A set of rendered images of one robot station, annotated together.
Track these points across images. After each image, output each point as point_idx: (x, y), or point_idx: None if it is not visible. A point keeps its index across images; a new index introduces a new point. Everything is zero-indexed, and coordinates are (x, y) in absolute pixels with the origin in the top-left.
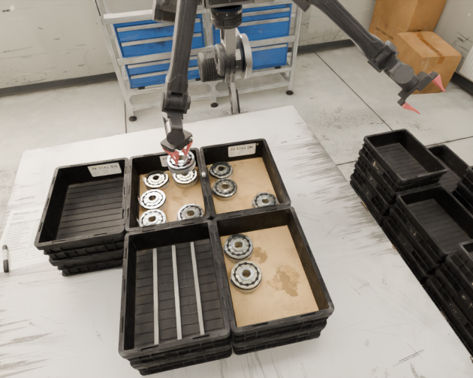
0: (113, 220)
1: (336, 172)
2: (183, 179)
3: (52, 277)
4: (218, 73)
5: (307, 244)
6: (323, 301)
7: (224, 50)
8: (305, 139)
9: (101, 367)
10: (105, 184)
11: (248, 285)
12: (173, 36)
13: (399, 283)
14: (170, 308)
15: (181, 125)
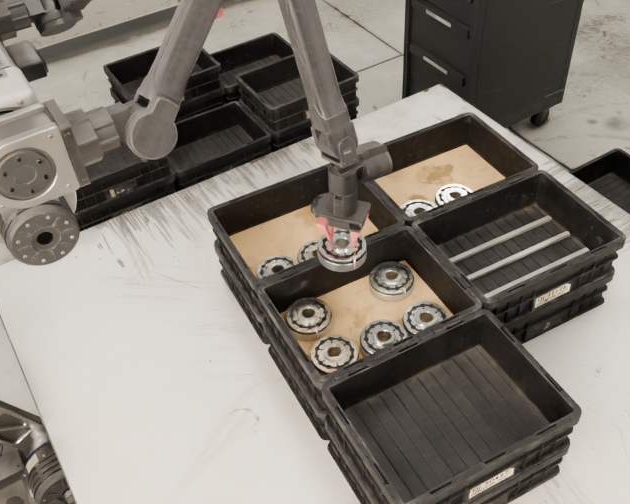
0: (445, 390)
1: (192, 190)
2: (322, 311)
3: (570, 494)
4: (59, 257)
5: (403, 137)
6: (459, 126)
7: (51, 201)
8: (108, 235)
9: (626, 347)
10: (371, 452)
11: (467, 192)
12: (312, 53)
13: (367, 129)
14: (534, 259)
15: (374, 141)
